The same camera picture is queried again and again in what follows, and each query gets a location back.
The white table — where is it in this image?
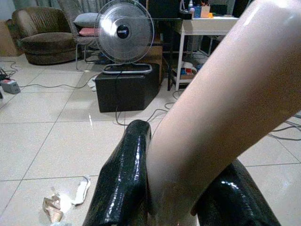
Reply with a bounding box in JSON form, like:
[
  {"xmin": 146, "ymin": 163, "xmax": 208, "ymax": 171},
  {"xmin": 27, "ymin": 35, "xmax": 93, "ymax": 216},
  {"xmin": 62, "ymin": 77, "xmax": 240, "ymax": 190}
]
[{"xmin": 175, "ymin": 16, "xmax": 240, "ymax": 91}]

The beige broom handle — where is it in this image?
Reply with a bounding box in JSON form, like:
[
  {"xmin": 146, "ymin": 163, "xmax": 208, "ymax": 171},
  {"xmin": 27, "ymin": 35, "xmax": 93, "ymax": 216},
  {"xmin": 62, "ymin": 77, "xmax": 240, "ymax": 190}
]
[{"xmin": 147, "ymin": 0, "xmax": 301, "ymax": 226}]

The pink cushion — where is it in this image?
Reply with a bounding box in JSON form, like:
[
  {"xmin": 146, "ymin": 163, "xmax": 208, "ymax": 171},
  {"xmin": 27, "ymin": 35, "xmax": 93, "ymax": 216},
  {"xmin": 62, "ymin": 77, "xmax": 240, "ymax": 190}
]
[{"xmin": 79, "ymin": 27, "xmax": 97, "ymax": 37}]

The grey floor cable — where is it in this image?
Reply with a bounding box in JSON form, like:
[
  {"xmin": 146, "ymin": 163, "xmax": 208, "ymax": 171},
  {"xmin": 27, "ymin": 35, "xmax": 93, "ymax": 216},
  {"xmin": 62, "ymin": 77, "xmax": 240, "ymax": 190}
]
[{"xmin": 19, "ymin": 80, "xmax": 93, "ymax": 89}]

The black box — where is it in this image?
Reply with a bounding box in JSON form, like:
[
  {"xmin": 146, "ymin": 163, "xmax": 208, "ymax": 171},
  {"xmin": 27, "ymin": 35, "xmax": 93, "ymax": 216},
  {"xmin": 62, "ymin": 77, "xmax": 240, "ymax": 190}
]
[{"xmin": 95, "ymin": 63, "xmax": 160, "ymax": 113}]

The grey device with red label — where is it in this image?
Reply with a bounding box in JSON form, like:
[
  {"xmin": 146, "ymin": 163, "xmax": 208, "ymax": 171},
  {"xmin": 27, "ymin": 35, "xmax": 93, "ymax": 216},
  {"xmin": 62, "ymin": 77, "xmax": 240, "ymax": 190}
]
[{"xmin": 0, "ymin": 79, "xmax": 21, "ymax": 95}]

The brown armchair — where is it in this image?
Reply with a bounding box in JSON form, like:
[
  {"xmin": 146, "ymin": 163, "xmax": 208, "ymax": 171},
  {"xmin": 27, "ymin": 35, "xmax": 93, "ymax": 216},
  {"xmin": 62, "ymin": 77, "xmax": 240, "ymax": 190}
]
[{"xmin": 11, "ymin": 6, "xmax": 77, "ymax": 65}]

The white power strip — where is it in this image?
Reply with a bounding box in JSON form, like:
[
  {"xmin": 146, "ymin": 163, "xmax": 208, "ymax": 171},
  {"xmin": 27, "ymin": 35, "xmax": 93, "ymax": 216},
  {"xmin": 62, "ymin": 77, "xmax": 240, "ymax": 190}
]
[{"xmin": 87, "ymin": 75, "xmax": 98, "ymax": 91}]

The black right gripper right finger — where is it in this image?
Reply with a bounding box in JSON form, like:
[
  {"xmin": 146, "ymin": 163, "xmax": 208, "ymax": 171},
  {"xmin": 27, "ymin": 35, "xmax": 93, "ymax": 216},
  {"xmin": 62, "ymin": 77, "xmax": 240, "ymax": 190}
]
[{"xmin": 190, "ymin": 159, "xmax": 282, "ymax": 226}]

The brown crumpled paper scrap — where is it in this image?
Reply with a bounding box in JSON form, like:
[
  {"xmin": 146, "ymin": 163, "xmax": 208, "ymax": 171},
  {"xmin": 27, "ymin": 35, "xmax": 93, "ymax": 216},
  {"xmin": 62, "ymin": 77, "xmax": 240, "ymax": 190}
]
[{"xmin": 42, "ymin": 195, "xmax": 65, "ymax": 223}]

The silver floor fan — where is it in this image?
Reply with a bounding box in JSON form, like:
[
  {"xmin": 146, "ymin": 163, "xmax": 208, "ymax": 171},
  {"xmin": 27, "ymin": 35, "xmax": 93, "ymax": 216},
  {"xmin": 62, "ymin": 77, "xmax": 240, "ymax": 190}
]
[{"xmin": 94, "ymin": 0, "xmax": 156, "ymax": 75}]

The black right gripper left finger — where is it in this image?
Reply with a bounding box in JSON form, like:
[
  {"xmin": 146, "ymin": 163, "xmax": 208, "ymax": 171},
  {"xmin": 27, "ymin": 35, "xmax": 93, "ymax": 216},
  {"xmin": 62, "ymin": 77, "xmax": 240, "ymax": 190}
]
[{"xmin": 81, "ymin": 119, "xmax": 151, "ymax": 226}]

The grey cushion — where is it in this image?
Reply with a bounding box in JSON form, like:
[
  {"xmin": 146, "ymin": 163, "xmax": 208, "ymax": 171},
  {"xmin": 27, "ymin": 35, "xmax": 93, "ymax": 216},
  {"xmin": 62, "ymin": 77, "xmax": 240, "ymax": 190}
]
[{"xmin": 72, "ymin": 12, "xmax": 99, "ymax": 29}]

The white crumpled paper scrap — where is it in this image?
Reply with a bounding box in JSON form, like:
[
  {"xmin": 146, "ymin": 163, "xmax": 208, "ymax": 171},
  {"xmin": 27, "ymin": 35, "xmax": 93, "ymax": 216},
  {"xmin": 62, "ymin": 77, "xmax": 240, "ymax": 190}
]
[{"xmin": 71, "ymin": 175, "xmax": 92, "ymax": 206}]

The black fan power cable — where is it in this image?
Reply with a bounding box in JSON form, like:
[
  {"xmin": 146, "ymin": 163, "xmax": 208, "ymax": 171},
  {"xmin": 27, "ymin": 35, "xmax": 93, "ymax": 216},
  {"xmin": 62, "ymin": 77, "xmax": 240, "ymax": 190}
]
[{"xmin": 114, "ymin": 70, "xmax": 127, "ymax": 126}]

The orange box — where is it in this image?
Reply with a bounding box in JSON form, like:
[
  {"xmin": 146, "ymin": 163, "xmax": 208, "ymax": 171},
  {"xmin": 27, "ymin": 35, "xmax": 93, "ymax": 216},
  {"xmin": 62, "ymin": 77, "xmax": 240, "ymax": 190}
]
[{"xmin": 199, "ymin": 5, "xmax": 211, "ymax": 19}]

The wicker chair with metal legs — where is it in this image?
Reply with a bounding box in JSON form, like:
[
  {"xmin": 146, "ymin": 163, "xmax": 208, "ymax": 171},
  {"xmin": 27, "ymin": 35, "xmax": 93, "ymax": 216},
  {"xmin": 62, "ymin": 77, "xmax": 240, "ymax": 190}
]
[{"xmin": 57, "ymin": 0, "xmax": 104, "ymax": 72}]

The cardboard box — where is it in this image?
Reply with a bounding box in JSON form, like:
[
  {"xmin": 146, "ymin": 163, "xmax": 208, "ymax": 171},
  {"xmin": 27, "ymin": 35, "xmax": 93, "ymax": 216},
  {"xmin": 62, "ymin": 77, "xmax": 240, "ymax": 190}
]
[{"xmin": 0, "ymin": 19, "xmax": 22, "ymax": 57}]

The blue and red box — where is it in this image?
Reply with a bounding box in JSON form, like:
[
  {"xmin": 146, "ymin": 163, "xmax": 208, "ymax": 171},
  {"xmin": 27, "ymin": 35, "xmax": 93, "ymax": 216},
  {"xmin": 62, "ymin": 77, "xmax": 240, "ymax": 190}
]
[{"xmin": 180, "ymin": 67, "xmax": 197, "ymax": 76}]

